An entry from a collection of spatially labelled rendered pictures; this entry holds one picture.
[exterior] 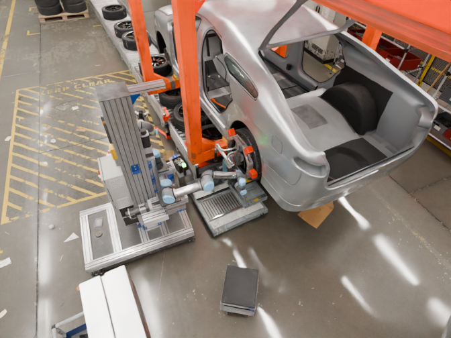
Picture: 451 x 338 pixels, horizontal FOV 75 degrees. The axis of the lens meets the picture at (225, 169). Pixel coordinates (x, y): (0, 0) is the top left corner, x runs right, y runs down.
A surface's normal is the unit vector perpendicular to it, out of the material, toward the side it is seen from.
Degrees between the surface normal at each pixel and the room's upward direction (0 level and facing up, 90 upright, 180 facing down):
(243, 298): 0
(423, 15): 90
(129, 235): 0
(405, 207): 0
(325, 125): 22
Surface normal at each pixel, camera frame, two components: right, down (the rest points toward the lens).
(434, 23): -0.88, 0.33
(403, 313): 0.01, -0.70
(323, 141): 0.18, -0.43
